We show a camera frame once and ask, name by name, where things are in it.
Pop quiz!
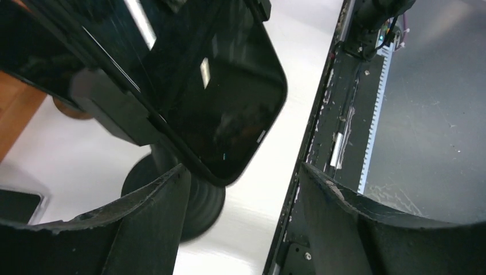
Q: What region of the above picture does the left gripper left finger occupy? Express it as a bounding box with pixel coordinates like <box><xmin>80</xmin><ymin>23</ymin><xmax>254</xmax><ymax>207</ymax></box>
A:
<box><xmin>0</xmin><ymin>164</ymin><xmax>192</xmax><ymax>275</ymax></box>

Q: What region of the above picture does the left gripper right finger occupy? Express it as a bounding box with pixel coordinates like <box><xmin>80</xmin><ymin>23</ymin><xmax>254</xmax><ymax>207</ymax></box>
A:
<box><xmin>299</xmin><ymin>163</ymin><xmax>485</xmax><ymax>274</ymax></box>

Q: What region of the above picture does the black clamp stand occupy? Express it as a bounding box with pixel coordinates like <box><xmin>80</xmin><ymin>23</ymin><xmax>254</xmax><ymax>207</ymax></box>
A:
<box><xmin>70</xmin><ymin>69</ymin><xmax>226</xmax><ymax>243</ymax></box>

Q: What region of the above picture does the black phone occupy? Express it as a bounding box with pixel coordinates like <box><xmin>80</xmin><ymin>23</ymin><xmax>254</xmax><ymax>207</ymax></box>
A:
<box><xmin>1</xmin><ymin>1</ymin><xmax>288</xmax><ymax>187</ymax></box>

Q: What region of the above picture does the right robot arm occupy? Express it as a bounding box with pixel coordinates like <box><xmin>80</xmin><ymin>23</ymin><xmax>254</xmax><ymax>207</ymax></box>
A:
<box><xmin>343</xmin><ymin>0</ymin><xmax>416</xmax><ymax>61</ymax></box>

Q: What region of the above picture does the phone with clear case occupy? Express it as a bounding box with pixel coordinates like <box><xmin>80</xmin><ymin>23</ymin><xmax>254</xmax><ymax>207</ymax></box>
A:
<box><xmin>1</xmin><ymin>186</ymin><xmax>49</xmax><ymax>225</ymax></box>

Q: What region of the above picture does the round wooden phone stand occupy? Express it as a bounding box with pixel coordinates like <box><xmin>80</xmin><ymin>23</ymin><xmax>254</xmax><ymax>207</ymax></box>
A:
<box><xmin>53</xmin><ymin>97</ymin><xmax>93</xmax><ymax>120</ymax></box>

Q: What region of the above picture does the orange compartment tray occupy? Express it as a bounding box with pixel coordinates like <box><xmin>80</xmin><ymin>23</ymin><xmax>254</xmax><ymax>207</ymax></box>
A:
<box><xmin>1</xmin><ymin>72</ymin><xmax>46</xmax><ymax>160</ymax></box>

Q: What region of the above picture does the white slotted cable duct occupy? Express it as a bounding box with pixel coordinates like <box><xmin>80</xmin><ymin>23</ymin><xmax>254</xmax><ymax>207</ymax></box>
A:
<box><xmin>358</xmin><ymin>42</ymin><xmax>395</xmax><ymax>195</ymax></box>

